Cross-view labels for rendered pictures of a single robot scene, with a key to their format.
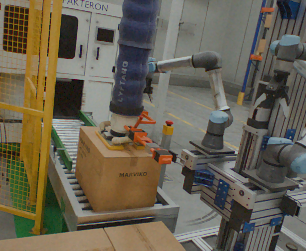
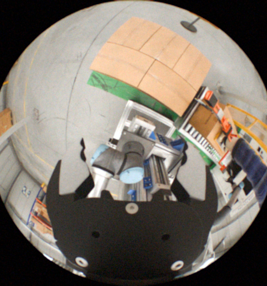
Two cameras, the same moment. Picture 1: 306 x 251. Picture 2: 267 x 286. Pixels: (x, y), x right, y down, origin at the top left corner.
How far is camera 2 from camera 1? 152 cm
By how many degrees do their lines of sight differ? 51
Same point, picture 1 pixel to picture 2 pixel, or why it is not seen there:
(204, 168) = (180, 150)
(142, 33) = not seen: outside the picture
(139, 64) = (256, 168)
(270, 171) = (131, 147)
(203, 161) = not seen: hidden behind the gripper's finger
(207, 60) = (221, 216)
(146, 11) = not seen: outside the picture
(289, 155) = (112, 154)
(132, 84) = (250, 154)
